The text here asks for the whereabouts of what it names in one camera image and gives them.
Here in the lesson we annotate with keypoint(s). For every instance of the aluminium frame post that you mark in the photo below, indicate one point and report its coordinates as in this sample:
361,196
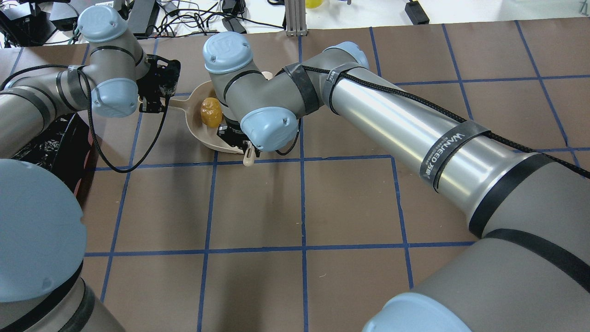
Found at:
295,18

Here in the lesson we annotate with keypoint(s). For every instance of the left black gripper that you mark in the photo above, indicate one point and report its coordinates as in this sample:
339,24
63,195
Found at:
160,85

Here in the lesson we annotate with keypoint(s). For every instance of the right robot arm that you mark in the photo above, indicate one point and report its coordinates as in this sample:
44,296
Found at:
529,269

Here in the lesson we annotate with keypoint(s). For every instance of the beige plastic dustpan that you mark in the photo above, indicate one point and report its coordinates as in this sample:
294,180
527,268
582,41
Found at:
191,109

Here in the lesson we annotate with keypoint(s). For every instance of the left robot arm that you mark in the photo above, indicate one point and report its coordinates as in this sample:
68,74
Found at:
43,239

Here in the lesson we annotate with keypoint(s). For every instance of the black power brick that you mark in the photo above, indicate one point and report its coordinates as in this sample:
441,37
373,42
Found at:
416,13

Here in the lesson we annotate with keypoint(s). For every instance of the black trash bag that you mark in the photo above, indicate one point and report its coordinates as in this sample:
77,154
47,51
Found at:
60,149

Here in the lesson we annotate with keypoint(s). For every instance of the yellow potato toy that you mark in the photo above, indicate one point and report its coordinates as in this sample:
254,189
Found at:
211,112

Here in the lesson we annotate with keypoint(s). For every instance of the pink bin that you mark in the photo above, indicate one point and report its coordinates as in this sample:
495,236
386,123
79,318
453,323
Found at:
86,162

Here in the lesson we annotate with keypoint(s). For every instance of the black power adapter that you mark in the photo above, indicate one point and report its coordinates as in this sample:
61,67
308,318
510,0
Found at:
232,24

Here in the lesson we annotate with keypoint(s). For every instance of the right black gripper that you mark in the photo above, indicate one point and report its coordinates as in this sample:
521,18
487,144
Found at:
232,134

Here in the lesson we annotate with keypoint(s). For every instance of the white hand brush black bristles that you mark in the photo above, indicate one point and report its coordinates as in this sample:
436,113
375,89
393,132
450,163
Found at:
249,155

